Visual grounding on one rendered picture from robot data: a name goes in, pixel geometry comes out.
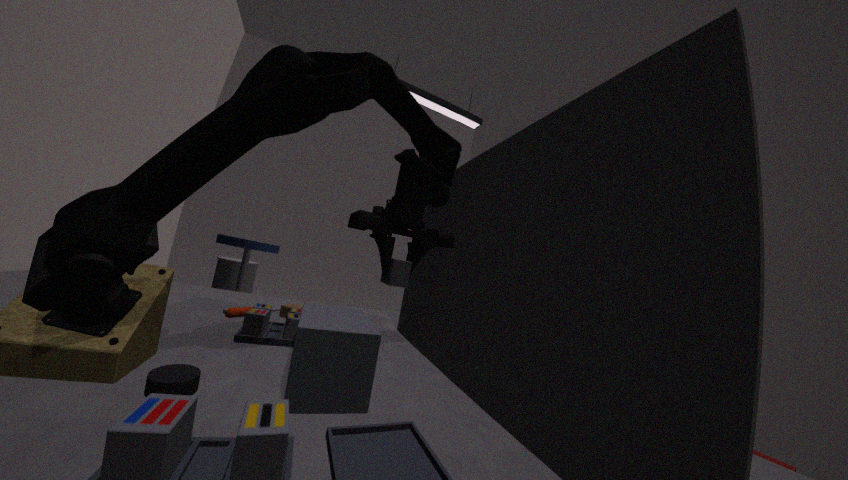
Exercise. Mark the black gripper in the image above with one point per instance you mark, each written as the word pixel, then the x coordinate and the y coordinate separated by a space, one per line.
pixel 407 213

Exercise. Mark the black cylinder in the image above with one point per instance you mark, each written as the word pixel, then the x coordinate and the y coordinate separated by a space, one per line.
pixel 173 379

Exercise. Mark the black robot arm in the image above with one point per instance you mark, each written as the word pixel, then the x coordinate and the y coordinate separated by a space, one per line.
pixel 76 270

